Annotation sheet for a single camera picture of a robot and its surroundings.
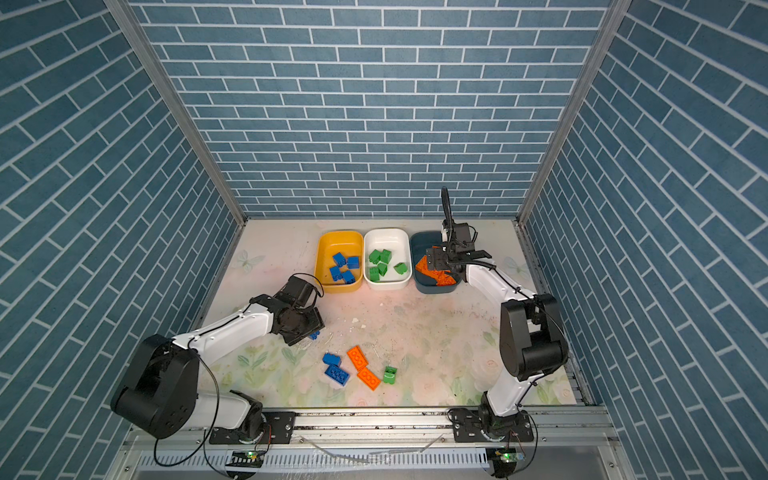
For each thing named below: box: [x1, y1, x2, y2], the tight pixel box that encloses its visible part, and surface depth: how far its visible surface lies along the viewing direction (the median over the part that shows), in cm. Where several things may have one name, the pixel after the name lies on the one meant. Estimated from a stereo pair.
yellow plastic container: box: [314, 230, 363, 293], surface depth 110 cm
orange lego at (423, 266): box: [415, 255, 433, 279], surface depth 106 cm
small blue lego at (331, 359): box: [322, 352, 341, 366], surface depth 86 cm
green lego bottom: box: [383, 366, 398, 385], surface depth 84 cm
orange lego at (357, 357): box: [346, 345, 369, 371], surface depth 86 cm
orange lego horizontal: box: [428, 270, 457, 286], surface depth 102 cm
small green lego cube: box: [379, 248, 392, 264], surface depth 108 cm
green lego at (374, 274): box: [369, 267, 381, 282], surface depth 103 cm
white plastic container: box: [363, 228, 413, 291], surface depth 110 cm
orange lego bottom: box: [357, 367, 381, 391], surface depth 83 cm
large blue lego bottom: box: [324, 365, 351, 386], surface depth 84 cm
